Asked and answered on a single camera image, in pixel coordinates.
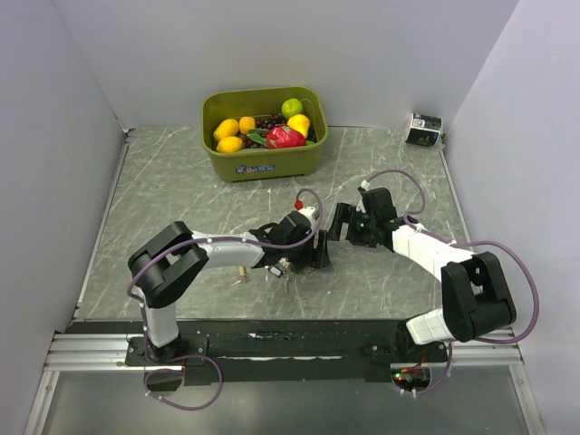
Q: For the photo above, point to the small orange fruit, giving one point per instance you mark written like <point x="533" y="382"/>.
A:
<point x="246" y="124"/>

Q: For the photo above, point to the green apple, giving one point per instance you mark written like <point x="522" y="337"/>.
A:
<point x="292" y="107"/>

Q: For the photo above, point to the yellow mango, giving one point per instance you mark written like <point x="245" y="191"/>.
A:
<point x="230" y="144"/>
<point x="226" y="128"/>

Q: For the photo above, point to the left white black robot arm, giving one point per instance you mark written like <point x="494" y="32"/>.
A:
<point x="164" y="268"/>

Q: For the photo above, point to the dark grape bunch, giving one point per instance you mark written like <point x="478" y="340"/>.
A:
<point x="256" y="138"/>

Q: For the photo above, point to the yellow mango lower left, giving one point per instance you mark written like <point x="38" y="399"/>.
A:
<point x="230" y="144"/>

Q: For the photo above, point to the yellow mango upper left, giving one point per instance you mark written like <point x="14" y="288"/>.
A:
<point x="226" y="128"/>

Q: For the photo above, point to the olive green plastic bin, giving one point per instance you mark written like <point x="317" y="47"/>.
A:
<point x="262" y="163"/>

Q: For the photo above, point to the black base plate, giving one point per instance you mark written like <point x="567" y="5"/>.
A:
<point x="286" y="350"/>

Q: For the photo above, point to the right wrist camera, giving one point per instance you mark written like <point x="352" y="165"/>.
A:
<point x="364" y="186"/>

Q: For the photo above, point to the black key tag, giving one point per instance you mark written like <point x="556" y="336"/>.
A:
<point x="275" y="271"/>

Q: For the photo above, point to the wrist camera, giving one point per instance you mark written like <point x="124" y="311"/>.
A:
<point x="364" y="186"/>
<point x="309" y="212"/>

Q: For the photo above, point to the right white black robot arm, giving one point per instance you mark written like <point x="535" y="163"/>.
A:
<point x="475" y="298"/>

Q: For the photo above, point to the brass key with yellow tag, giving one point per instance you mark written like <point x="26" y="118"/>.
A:
<point x="243" y="276"/>

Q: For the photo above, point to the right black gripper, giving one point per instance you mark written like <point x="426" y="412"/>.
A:
<point x="345" y="213"/>

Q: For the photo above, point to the black white roll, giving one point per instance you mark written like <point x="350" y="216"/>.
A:
<point x="423" y="130"/>

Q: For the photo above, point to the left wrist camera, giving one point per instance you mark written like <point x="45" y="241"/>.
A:
<point x="309" y="212"/>

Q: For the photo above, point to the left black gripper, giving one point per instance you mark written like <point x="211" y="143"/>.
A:
<point x="317" y="256"/>

